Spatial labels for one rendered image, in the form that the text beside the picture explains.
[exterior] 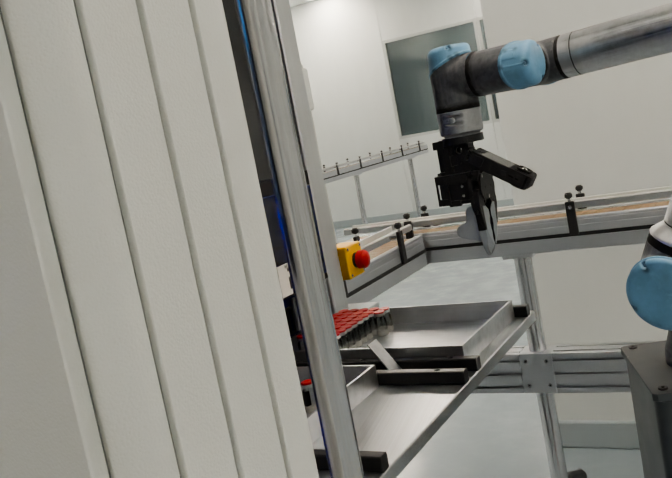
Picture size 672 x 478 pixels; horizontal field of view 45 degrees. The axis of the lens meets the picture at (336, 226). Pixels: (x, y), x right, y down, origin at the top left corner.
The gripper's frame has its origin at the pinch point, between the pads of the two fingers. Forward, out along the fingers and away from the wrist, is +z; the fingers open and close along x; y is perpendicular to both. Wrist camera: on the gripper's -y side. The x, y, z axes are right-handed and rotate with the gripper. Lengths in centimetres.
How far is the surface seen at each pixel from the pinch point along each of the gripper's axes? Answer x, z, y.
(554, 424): -87, 70, 21
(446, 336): 4.3, 14.5, 9.8
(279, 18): -7, -49, 38
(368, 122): -796, -27, 413
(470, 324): -2.5, 14.5, 7.7
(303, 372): 28.5, 12.0, 24.9
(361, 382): 33.2, 12.1, 11.9
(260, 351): 94, -13, -17
